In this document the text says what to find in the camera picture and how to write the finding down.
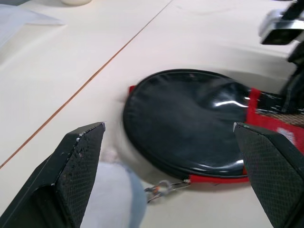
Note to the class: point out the pale blue rounded object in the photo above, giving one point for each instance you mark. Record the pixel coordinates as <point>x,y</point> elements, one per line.
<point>114,197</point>

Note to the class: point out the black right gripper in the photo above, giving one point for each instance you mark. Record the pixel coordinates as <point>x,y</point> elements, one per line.
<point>298,53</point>

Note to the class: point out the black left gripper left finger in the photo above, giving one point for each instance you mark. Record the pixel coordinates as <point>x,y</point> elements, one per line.
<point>47,185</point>

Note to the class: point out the clear plastic sheet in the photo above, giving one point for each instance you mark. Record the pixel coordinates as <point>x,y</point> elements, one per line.
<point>21,21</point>

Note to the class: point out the black and red paddle case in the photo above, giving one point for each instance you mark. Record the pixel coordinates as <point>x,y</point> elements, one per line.
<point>183,118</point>

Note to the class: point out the white round object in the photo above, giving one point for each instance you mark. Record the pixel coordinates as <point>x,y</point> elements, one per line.
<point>76,2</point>

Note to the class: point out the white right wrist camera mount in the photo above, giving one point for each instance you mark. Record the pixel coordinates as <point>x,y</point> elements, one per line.
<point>275,28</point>

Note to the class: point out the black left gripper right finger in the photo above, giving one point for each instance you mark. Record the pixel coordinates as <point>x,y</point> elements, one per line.
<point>273,171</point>

